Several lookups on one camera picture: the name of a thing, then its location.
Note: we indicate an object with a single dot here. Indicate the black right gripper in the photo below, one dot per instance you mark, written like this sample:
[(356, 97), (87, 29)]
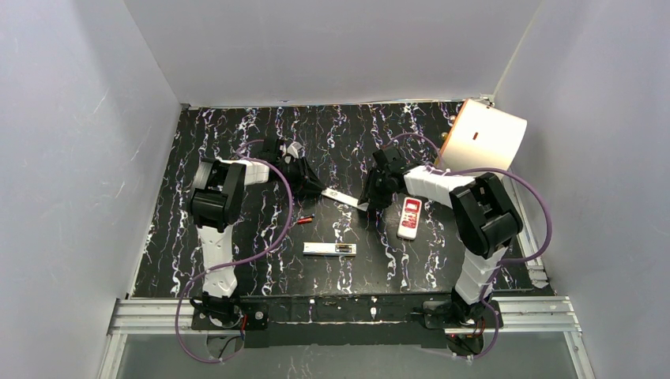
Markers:
[(379, 185)]

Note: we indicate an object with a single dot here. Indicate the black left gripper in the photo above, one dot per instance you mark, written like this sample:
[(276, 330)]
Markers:
[(295, 170)]

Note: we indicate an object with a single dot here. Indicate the white remote battery cover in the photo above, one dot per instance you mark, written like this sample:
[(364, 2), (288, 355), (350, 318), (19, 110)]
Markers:
[(343, 198)]

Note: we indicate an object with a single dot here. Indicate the red and white remote control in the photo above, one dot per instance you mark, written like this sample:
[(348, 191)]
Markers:
[(409, 218)]

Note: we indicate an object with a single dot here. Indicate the long white remote control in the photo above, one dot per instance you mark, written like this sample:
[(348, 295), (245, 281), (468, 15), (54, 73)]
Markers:
[(324, 249)]

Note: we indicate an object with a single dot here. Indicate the black AAA battery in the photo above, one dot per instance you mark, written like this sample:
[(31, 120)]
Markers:
[(344, 248)]

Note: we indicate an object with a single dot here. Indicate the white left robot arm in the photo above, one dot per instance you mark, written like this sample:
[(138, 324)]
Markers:
[(216, 199)]

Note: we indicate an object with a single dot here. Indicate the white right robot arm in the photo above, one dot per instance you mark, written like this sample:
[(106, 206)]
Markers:
[(486, 218)]

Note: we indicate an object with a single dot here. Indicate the white round stool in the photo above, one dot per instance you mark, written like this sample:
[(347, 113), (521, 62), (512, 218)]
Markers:
[(481, 136)]

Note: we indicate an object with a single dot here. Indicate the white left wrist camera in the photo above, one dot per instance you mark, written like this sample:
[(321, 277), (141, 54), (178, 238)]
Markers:
[(294, 150)]

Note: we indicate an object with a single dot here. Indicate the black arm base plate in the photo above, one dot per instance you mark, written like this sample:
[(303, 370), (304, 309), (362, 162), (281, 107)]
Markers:
[(431, 320)]

